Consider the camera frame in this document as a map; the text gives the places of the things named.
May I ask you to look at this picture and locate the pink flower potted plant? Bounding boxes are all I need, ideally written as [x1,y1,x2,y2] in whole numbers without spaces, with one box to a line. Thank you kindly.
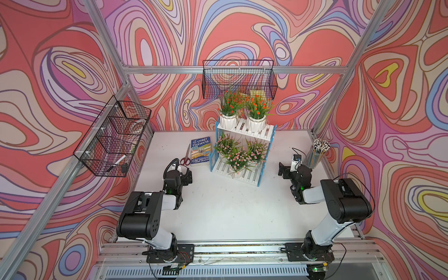
[225,147,249,179]
[246,140,268,165]
[214,133,240,158]

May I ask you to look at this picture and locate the blue white wooden rack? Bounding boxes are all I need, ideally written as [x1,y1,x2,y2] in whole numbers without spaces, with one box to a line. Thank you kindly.
[209,119,277,187]

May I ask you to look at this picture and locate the orange flower potted plant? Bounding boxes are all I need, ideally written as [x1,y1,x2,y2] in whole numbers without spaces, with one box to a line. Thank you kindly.
[245,96,273,133]

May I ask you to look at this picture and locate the red flower potted plant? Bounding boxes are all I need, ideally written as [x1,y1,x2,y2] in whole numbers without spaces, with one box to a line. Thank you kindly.
[219,90,245,130]

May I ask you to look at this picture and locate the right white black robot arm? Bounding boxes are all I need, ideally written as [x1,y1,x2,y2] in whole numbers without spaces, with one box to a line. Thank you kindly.
[278,148,373,263]

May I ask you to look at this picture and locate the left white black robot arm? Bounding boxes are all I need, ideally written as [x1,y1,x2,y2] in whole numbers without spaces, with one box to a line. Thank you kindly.
[116,157,194,264]

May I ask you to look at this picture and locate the blue treehouse book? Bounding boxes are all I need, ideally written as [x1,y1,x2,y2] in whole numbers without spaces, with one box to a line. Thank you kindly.
[190,136,212,165]

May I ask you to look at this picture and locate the pencil holder cup with pencils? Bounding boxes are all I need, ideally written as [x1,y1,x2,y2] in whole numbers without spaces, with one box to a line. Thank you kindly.
[304,138,331,169]

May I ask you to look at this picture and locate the white marker in basket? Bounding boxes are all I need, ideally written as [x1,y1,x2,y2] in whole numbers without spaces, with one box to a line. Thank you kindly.
[106,155,127,172]

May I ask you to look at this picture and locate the yellow sponge in basket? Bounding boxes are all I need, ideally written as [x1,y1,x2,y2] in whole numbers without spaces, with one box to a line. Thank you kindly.
[250,90,266,100]

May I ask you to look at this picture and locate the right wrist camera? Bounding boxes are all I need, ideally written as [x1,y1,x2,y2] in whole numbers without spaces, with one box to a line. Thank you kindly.
[290,154,302,172]

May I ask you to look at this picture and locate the red handled scissors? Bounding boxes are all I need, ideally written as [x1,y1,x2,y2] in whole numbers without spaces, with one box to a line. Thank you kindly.
[180,144,191,166]

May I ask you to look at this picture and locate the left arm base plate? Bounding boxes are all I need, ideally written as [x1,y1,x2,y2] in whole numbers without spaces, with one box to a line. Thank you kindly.
[147,243,195,264]

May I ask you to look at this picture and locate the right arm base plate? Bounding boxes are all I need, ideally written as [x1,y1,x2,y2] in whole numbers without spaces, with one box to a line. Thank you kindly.
[280,243,335,263]

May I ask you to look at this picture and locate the black wire basket left wall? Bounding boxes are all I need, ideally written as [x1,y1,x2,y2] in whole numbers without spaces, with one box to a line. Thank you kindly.
[73,96,152,177]

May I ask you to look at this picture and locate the black wire basket wall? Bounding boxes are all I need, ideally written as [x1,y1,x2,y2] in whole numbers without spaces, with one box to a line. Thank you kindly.
[73,96,152,177]
[202,58,278,100]

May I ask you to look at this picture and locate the aluminium front rail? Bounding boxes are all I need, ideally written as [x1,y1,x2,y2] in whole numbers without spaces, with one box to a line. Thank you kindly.
[88,239,394,280]

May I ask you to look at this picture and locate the black wire basket back wall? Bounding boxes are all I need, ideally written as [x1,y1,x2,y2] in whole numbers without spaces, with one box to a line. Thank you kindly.
[202,58,278,100]

